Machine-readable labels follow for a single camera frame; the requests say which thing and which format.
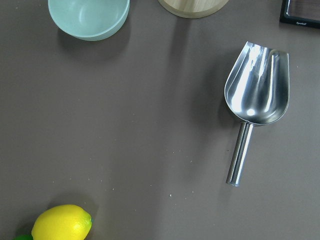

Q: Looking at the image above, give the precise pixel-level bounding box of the green lime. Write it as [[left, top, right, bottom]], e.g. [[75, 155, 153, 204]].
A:
[[13, 234, 33, 240]]

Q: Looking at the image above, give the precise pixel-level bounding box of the wooden glass stand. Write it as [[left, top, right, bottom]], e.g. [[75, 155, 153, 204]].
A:
[[158, 0, 229, 19]]

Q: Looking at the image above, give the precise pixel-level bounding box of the steel ice scoop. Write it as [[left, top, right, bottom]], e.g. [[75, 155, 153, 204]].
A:
[[224, 41, 290, 187]]

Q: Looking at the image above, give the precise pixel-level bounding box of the whole lemon outer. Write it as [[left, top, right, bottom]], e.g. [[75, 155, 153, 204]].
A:
[[31, 204, 93, 240]]

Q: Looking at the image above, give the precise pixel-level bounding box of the mint green bowl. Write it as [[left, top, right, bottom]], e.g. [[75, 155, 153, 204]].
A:
[[48, 0, 130, 41]]

